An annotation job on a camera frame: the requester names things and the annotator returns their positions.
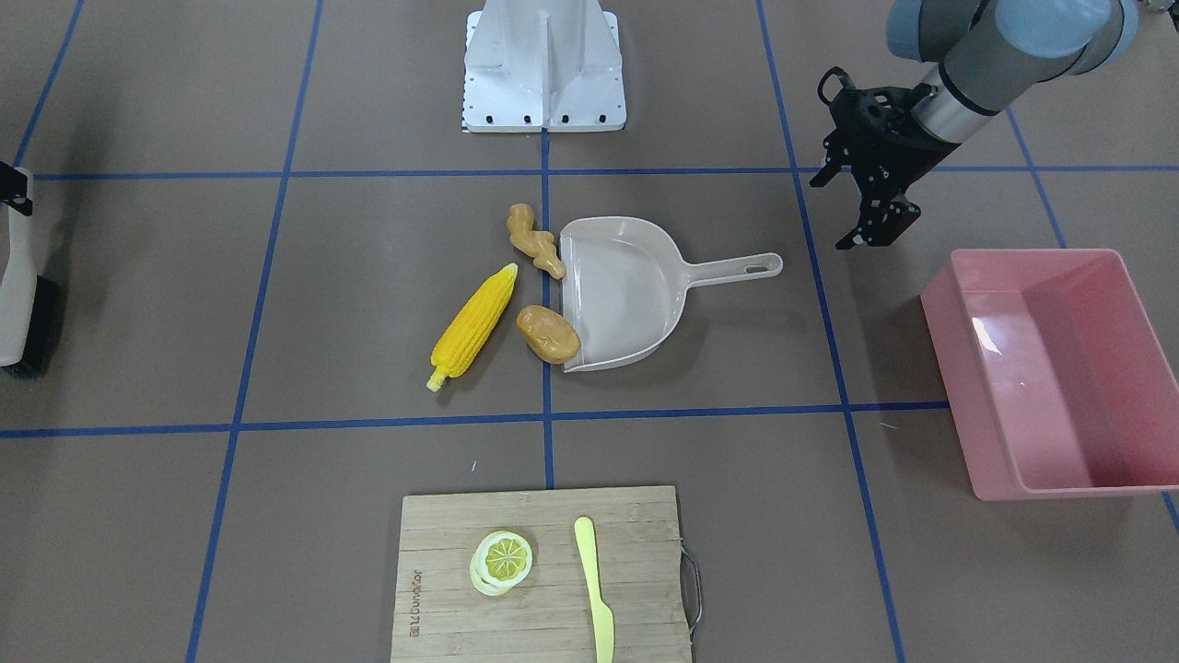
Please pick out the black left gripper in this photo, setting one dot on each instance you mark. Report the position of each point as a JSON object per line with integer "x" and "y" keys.
{"x": 901, "y": 150}

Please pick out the beige plastic dustpan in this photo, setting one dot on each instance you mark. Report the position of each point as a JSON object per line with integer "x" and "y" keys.
{"x": 626, "y": 287}

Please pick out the tan toy ginger root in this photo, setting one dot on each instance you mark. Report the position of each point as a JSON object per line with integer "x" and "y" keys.
{"x": 539, "y": 245}

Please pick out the brown toy potato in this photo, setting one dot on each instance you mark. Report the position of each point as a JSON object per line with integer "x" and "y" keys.
{"x": 549, "y": 335}

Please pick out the yellow toy corn cob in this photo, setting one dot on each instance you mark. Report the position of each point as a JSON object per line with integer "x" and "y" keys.
{"x": 467, "y": 333}

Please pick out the beige hand brush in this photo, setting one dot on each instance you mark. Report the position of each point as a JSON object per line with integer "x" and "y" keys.
{"x": 30, "y": 302}

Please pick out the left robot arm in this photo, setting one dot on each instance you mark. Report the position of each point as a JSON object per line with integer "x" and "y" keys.
{"x": 983, "y": 55}

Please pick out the pink plastic bin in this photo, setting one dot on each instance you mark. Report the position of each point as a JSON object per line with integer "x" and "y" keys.
{"x": 1058, "y": 385}

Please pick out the yellow plastic toy knife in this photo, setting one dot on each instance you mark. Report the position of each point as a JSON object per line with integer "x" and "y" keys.
{"x": 603, "y": 622}

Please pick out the yellow toy lemon slice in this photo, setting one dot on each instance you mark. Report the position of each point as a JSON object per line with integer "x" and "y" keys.
{"x": 500, "y": 562}

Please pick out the bamboo cutting board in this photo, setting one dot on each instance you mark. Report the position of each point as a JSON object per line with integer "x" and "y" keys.
{"x": 439, "y": 616}

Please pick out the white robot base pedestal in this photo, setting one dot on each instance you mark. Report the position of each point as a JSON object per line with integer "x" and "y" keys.
{"x": 534, "y": 66}

